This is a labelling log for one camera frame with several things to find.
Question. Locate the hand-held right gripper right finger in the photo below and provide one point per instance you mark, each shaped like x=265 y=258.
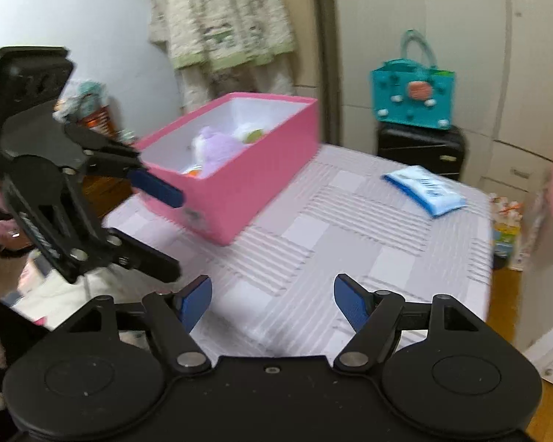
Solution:
x=350 y=304

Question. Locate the purple plush toy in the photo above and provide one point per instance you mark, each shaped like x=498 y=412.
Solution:
x=216 y=149

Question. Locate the person's left hand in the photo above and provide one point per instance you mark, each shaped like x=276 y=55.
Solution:
x=4 y=235

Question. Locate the pink cardboard box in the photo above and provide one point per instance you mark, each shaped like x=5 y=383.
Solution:
x=258 y=170

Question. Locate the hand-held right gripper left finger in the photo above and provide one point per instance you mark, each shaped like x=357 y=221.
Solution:
x=196 y=301

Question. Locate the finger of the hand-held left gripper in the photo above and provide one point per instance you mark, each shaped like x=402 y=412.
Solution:
x=152 y=262
x=159 y=191

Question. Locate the wooden cabinet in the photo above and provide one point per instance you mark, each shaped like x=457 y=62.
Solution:
x=103 y=191

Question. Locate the green makeup sponge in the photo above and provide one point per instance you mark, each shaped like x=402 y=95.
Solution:
x=254 y=136

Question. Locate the beige wardrobe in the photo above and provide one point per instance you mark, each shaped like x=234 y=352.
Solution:
x=488 y=55

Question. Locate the cream fleece pajama jacket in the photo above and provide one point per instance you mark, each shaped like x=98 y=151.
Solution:
x=226 y=9

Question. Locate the teal felt handbag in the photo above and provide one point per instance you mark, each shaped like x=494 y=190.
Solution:
x=410 y=96

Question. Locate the blue wet wipes pack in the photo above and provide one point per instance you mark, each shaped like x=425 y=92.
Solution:
x=424 y=191

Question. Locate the white cloth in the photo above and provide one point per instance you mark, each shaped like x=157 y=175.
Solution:
x=60 y=294

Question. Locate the cream fleece pajama pants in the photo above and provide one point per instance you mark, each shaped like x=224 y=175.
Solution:
x=239 y=85

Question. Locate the black suitcase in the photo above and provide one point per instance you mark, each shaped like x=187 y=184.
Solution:
x=419 y=152

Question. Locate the orange makeup sponge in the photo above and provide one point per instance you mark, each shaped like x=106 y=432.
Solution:
x=192 y=173

